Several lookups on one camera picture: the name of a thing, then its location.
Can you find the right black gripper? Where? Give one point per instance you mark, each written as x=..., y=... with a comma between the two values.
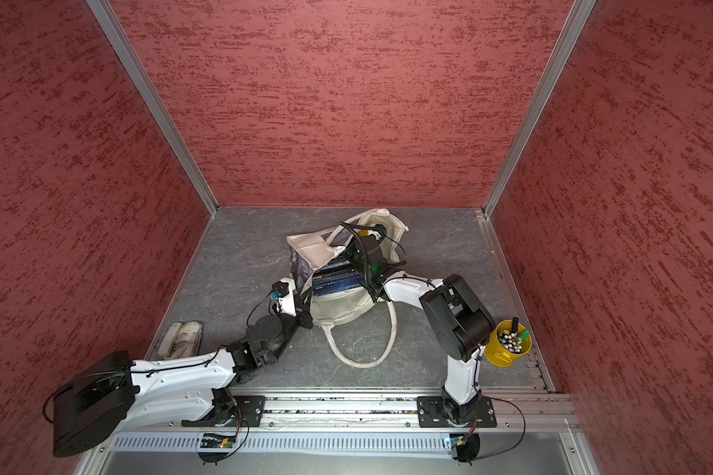
x=352, y=247

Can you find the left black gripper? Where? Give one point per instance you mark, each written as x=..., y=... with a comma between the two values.
x=304, y=316

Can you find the cream canvas tote bag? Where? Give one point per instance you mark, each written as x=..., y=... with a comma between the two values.
x=312, y=251

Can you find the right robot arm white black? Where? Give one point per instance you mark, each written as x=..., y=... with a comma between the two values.
x=455, y=314

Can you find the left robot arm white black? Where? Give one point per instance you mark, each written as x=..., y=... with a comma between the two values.
x=119, y=393

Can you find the white rolled cloth object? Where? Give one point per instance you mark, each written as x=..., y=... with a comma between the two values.
x=181, y=341

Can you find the yellow cup with batteries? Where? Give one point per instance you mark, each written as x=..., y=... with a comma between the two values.
x=509, y=341

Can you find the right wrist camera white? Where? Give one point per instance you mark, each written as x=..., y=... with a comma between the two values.
x=378, y=231

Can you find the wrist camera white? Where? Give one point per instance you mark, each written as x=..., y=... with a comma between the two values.
x=283, y=295
x=378, y=231

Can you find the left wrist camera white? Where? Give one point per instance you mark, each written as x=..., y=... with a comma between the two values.
x=283, y=295

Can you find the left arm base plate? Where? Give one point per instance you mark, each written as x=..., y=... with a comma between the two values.
x=233, y=412

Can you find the left circuit board with wires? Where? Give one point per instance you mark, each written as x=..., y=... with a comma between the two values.
x=214, y=447

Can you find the circuit board with wires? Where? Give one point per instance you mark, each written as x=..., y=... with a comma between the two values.
x=463, y=448
x=214, y=447

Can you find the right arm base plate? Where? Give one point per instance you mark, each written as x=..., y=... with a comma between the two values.
x=439, y=412

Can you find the right circuit board with wires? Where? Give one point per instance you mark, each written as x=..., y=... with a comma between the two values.
x=463, y=448

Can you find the aluminium front rail frame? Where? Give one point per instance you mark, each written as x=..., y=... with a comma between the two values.
x=361, y=432

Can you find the left corner aluminium post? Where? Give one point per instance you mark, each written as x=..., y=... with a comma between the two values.
x=110, y=25

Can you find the corner aluminium post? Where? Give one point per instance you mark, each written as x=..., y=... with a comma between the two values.
x=573, y=26
x=110, y=25

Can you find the right corner aluminium post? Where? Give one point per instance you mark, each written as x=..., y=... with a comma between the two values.
x=573, y=26

